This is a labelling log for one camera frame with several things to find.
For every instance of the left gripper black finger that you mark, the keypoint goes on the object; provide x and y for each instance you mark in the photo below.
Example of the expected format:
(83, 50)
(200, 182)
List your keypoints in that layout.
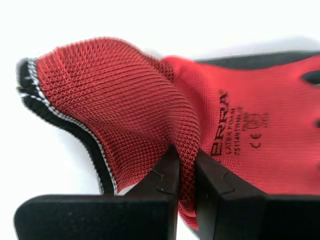
(250, 217)
(100, 217)

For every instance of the red knit work glove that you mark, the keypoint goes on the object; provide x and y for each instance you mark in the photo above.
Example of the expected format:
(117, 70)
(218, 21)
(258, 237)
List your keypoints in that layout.
(112, 100)

